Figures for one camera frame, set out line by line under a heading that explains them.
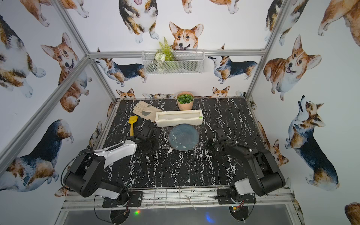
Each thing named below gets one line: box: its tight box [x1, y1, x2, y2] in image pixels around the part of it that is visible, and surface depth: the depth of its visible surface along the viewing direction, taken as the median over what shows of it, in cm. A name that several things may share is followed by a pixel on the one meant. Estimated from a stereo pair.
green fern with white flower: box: [154, 36, 178, 73], surface depth 86 cm
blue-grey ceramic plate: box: [167, 123, 200, 151], surface depth 96 cm
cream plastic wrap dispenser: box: [155, 109, 203, 128], surface depth 104 cm
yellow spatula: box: [127, 114, 139, 137], surface depth 106 cm
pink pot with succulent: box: [176, 90, 195, 111], surface depth 105 cm
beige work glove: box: [132, 100, 163, 123], surface depth 116 cm
